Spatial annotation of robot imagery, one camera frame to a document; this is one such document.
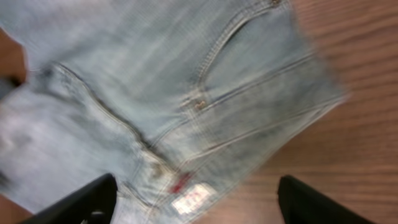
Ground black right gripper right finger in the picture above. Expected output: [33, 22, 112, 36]
[277, 175, 373, 224]

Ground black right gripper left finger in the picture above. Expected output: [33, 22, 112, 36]
[20, 174, 118, 224]

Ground light blue denim shorts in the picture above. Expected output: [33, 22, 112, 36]
[1, 0, 344, 223]

